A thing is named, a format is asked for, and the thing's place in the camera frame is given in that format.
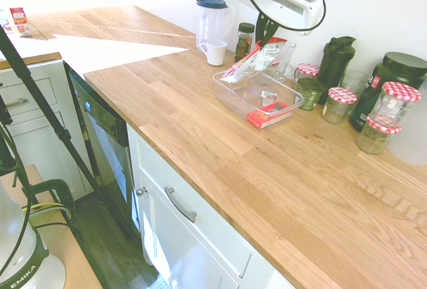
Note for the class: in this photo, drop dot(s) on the black camera tripod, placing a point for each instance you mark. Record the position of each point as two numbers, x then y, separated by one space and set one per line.
43 108

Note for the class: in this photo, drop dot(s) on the silver cabinet knob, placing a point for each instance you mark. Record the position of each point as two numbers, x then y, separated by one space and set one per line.
141 191

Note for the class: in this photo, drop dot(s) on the dark lidded spice jar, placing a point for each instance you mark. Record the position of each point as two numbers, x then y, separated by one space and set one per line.
244 43

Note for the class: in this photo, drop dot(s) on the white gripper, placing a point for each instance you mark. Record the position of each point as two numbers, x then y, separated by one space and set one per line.
283 12

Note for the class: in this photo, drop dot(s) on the black shaker bottle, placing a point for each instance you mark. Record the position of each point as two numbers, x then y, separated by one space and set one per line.
335 62

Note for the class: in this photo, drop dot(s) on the green lidded cup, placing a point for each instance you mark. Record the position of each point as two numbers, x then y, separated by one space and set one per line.
310 93

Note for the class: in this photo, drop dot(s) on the wooden robot cart top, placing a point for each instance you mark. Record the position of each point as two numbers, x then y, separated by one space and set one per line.
66 255

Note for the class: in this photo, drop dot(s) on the white kitchen cabinet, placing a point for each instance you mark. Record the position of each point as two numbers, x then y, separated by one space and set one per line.
187 235

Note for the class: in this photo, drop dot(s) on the stainless steel dishwasher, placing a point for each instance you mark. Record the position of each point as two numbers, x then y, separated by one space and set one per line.
103 142

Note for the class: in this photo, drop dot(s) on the clear glass tumbler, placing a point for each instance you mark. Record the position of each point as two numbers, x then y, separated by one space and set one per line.
357 80

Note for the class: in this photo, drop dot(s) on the large black supplement tub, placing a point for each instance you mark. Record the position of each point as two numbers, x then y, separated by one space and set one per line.
400 68

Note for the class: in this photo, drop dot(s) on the big red gingham lid jar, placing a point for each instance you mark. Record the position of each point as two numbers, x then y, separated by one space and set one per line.
395 102

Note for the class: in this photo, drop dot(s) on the small red white packet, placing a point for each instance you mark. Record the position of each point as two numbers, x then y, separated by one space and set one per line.
269 94

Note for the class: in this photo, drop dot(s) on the clear plastic container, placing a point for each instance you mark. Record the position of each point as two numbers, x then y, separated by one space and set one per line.
257 93

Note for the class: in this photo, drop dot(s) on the white side cabinet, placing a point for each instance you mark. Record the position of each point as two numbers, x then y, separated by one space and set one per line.
36 119

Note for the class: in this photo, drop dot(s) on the red striped potato chip bag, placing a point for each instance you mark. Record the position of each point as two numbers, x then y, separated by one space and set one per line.
251 63

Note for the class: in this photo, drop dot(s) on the red and white carton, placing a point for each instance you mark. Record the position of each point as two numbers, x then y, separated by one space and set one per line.
20 22

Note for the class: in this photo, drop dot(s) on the red snack box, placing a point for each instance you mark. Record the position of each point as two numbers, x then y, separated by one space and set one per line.
268 117

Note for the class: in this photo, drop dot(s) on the tall clear drinking glass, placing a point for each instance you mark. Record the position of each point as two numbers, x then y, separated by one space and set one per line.
289 55

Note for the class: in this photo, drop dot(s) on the black green clamp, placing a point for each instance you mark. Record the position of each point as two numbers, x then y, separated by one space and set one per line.
50 189

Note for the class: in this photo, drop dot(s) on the red gingham lid glass jar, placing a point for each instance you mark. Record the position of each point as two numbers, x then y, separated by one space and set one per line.
338 105
307 70
375 137

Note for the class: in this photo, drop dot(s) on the clear pitcher with blue lid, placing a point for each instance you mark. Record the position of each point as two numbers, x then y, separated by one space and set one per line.
211 18

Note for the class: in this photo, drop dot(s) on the white ceramic mug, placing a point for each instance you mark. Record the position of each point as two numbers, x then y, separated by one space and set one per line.
215 52

